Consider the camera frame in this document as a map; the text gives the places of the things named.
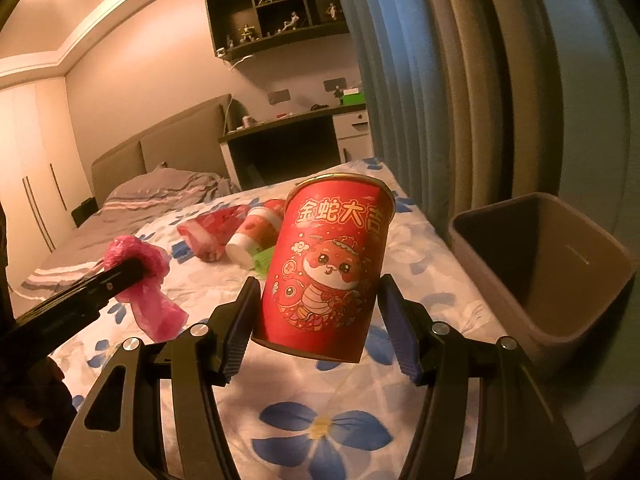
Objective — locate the brown plastic trash bin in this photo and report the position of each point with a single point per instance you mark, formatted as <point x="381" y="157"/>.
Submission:
<point x="575" y="310"/>

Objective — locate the dark desk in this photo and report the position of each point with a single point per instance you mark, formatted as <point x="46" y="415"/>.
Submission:
<point x="280" y="127"/>

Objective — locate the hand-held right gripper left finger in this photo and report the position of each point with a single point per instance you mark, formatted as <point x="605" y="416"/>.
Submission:
<point x="240" y="332"/>

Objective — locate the black bedside stand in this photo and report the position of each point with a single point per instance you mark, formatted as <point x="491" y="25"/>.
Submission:
<point x="84" y="212"/>

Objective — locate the dark wall shelf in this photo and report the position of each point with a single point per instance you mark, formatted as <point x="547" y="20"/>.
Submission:
<point x="225" y="15"/>

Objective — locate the green box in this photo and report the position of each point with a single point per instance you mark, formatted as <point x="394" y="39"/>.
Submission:
<point x="352" y="98"/>

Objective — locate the white wardrobe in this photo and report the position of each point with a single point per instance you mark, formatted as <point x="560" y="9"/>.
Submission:
<point x="30" y="170"/>

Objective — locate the white drawer cabinet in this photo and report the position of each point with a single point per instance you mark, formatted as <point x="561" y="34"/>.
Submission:
<point x="352" y="132"/>

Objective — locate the grey window curtain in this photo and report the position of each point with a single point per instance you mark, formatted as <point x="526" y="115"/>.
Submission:
<point x="500" y="85"/>

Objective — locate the green foam net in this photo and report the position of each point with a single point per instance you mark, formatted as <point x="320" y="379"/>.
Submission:
<point x="261" y="262"/>

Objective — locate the grey striped duvet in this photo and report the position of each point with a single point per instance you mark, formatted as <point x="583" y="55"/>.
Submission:
<point x="150" y="195"/>

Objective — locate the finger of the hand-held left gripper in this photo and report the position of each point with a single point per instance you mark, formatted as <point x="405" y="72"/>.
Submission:
<point x="90" y="300"/>

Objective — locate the padded bed headboard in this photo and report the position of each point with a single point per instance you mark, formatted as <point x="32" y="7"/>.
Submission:
<point x="175" y="145"/>

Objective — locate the group of small figurines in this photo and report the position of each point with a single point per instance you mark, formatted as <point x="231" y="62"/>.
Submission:
<point x="290" y="22"/>

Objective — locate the red plastic bag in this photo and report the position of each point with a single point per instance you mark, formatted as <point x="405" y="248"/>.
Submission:
<point x="210" y="232"/>

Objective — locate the red printed paper cup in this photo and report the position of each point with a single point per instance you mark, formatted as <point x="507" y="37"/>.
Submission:
<point x="255" y="235"/>
<point x="325" y="260"/>

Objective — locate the grey wall socket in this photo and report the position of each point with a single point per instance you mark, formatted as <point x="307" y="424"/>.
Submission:
<point x="279" y="98"/>
<point x="335" y="84"/>

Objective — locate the pink plastic bag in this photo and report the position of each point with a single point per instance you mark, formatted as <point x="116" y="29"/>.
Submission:
<point x="150" y="305"/>

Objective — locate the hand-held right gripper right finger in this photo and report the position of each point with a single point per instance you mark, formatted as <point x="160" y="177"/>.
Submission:
<point x="400" y="332"/>

